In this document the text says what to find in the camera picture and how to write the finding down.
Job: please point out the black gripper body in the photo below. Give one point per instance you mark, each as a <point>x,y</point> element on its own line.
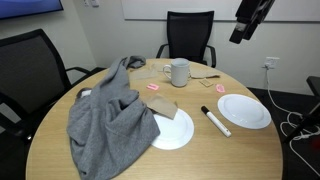
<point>253,8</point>

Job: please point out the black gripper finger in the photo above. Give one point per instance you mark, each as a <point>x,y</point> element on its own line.
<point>250,30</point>
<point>238,35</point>

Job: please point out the white marker with black cap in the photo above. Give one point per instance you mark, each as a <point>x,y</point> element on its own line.
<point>216,122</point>

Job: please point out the white ceramic mug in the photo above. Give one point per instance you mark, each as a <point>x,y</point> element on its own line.
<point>181,75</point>

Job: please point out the black mesh office chair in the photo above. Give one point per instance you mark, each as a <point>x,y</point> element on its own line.
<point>190,33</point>
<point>30,73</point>

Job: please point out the pink sweetener packet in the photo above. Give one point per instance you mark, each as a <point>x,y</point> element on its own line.
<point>220,88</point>
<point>153,87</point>

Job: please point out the brown sugar packet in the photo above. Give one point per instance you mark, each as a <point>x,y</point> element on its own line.
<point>206,83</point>

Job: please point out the white plate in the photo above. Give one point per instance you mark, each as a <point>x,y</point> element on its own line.
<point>175,130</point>
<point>244,111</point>

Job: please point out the folded brown paper napkin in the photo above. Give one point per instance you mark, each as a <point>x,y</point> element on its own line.
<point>163,106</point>

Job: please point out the black tripod stand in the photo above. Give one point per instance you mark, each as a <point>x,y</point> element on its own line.
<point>301,126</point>

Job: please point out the grey sweater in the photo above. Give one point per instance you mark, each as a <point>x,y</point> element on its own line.
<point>110,133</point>

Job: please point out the white wall outlet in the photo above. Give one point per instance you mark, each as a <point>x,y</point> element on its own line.
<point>271,62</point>

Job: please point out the white wall switch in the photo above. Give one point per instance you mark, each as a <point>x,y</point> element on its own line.
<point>86,2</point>
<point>95,2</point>

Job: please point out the wall mounted screen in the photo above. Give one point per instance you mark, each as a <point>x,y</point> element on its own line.
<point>30,6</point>

